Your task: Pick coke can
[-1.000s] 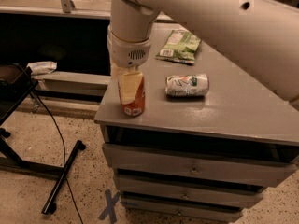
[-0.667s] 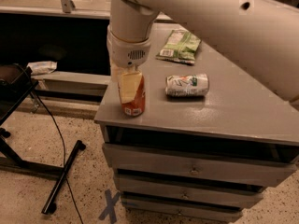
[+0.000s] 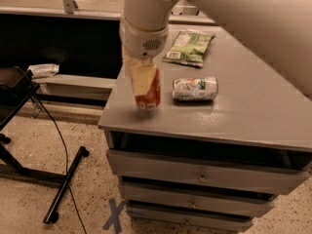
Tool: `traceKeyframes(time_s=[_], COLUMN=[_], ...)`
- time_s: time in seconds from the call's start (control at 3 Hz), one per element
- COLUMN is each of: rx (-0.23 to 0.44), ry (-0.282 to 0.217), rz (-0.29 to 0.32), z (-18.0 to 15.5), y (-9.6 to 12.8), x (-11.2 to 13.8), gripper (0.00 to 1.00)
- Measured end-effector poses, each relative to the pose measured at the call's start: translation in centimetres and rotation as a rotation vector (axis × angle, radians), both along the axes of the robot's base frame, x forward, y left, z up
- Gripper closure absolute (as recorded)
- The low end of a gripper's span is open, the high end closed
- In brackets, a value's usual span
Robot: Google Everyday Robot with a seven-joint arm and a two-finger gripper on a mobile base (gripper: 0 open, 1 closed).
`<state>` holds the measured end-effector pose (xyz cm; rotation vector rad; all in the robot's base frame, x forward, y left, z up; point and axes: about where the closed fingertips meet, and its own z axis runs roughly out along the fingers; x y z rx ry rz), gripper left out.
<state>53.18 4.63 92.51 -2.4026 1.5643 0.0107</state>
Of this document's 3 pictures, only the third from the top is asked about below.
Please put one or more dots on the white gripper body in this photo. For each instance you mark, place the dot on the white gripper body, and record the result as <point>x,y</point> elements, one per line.
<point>142,42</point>

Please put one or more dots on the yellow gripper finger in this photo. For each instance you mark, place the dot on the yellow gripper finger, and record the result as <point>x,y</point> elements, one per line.
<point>127,63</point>
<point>142,78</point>

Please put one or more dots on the orange soda can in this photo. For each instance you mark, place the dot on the orange soda can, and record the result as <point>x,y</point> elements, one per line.
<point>152,99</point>

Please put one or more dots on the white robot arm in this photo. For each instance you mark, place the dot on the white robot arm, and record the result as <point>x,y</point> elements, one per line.
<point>277,31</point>

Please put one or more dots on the crushed white soda can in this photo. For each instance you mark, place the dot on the crushed white soda can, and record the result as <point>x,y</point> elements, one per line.
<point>195,89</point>

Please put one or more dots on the green chip bag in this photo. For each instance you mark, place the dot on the green chip bag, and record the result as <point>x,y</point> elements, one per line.
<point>189,48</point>

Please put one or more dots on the grey low ledge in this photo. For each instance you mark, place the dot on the grey low ledge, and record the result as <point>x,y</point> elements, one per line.
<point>73,86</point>

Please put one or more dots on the grey metal railing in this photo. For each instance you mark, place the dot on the grey metal railing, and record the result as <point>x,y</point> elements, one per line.
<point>79,9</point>

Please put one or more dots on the white packet on ledge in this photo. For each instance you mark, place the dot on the white packet on ledge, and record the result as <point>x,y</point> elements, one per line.
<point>44,70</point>

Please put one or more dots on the grey drawer cabinet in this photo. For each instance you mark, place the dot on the grey drawer cabinet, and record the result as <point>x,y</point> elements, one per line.
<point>257,119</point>

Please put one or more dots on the black rolling stand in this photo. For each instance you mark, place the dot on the black rolling stand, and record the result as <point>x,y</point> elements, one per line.
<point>16,90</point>

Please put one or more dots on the middle grey drawer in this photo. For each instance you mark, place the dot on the middle grey drawer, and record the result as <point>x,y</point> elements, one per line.
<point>192,200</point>

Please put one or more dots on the grey drawer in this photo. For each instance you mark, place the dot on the grey drawer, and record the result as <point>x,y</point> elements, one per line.
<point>192,200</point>
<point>189,218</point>
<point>204,173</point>

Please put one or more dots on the bottom grey drawer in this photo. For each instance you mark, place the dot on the bottom grey drawer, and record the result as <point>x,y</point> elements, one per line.
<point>189,218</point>

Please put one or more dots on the top grey drawer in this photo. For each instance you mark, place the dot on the top grey drawer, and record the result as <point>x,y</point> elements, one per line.
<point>204,173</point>

